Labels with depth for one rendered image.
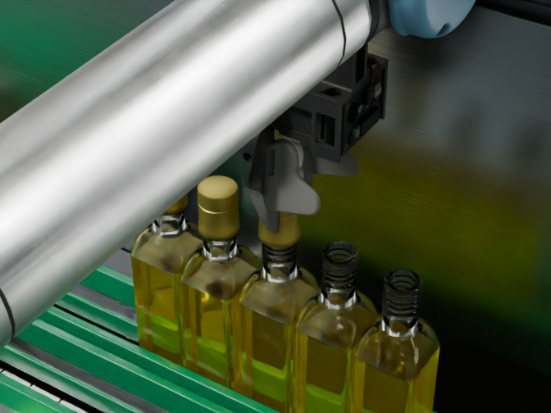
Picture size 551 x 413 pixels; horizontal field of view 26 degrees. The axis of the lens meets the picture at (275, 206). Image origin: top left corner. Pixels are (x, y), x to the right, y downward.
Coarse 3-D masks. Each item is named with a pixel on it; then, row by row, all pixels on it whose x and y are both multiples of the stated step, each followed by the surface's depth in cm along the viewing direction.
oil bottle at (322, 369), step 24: (312, 312) 98; (336, 312) 97; (360, 312) 98; (312, 336) 98; (336, 336) 97; (360, 336) 98; (312, 360) 100; (336, 360) 98; (312, 384) 102; (336, 384) 100; (312, 408) 103; (336, 408) 102
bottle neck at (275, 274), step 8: (264, 248) 98; (272, 248) 98; (280, 248) 97; (288, 248) 98; (296, 248) 99; (264, 256) 99; (272, 256) 98; (280, 256) 98; (288, 256) 98; (296, 256) 99; (264, 264) 100; (272, 264) 99; (280, 264) 98; (288, 264) 99; (296, 264) 100; (264, 272) 100; (272, 272) 99; (280, 272) 99; (288, 272) 99; (296, 272) 100; (272, 280) 100; (280, 280) 100; (288, 280) 100
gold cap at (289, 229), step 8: (280, 216) 95; (288, 216) 95; (296, 216) 96; (280, 224) 96; (288, 224) 96; (296, 224) 96; (264, 232) 97; (280, 232) 96; (288, 232) 96; (296, 232) 97; (264, 240) 97; (272, 240) 97; (280, 240) 97; (288, 240) 97; (296, 240) 97
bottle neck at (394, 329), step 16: (400, 272) 94; (384, 288) 93; (400, 288) 92; (416, 288) 92; (384, 304) 94; (400, 304) 92; (416, 304) 93; (384, 320) 95; (400, 320) 93; (416, 320) 94; (400, 336) 94
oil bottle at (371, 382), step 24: (384, 336) 95; (408, 336) 95; (432, 336) 96; (360, 360) 96; (384, 360) 95; (408, 360) 94; (432, 360) 97; (360, 384) 98; (384, 384) 96; (408, 384) 95; (432, 384) 100; (360, 408) 99; (384, 408) 98; (408, 408) 96; (432, 408) 102
